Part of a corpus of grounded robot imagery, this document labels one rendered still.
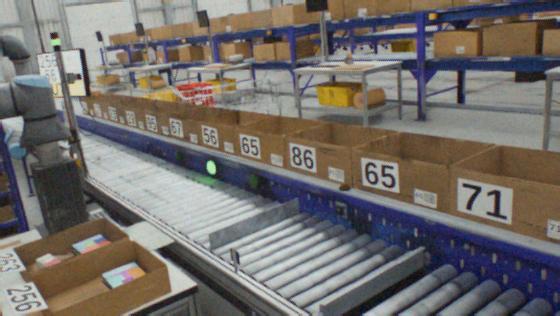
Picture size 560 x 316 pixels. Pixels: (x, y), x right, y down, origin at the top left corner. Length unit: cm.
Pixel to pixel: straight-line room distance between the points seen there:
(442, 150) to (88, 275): 141
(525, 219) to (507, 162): 35
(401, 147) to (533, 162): 49
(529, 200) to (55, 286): 149
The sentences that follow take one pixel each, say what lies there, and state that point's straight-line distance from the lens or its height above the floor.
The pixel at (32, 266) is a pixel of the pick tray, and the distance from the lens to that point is 202.
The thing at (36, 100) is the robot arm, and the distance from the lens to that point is 213.
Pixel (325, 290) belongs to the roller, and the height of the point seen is 74.
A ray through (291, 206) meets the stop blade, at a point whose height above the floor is 78.
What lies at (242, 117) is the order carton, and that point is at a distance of 290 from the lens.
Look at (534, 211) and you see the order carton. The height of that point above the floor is 97.
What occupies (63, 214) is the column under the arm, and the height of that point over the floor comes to 85.
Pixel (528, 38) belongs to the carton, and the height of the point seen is 98.
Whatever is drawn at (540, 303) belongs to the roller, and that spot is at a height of 75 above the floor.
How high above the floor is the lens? 157
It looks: 16 degrees down
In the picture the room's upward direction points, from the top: 8 degrees counter-clockwise
